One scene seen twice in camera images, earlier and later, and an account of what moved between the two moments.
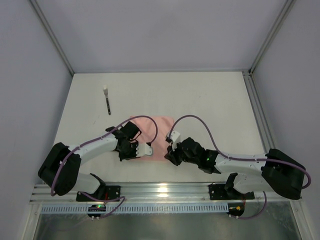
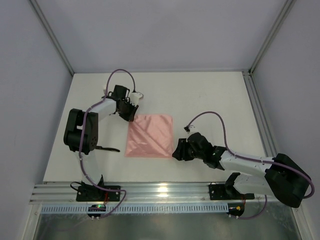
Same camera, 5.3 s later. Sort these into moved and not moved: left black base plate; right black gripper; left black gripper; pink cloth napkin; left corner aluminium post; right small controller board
Moved: left black gripper; right black gripper
Not moved: left black base plate; right small controller board; pink cloth napkin; left corner aluminium post
